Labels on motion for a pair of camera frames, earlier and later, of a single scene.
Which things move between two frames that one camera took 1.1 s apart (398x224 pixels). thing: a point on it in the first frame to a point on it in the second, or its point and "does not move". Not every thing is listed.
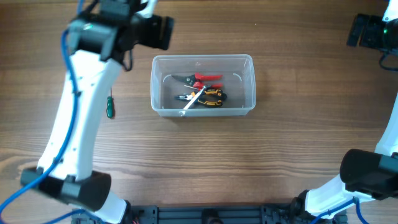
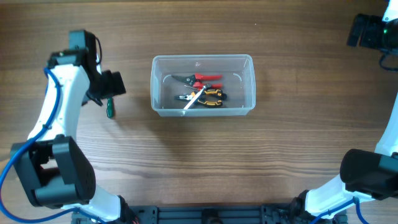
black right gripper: x=374 y=23 does not move
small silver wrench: x=194 y=98 does not move
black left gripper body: x=150 y=29 to x=106 y=85
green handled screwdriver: x=110 y=106 does not move
